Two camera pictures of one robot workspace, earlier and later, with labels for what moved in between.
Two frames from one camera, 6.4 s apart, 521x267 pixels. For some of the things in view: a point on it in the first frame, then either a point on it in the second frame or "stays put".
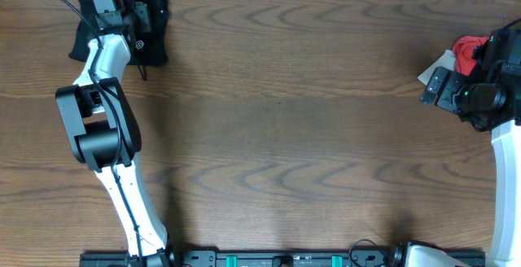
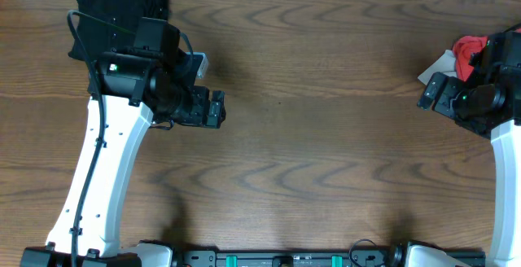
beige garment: x=447 y=61 stays put
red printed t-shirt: x=463 y=47 stays put
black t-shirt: x=146 y=48 stays put
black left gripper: x=140 y=19 to x=196 y=115
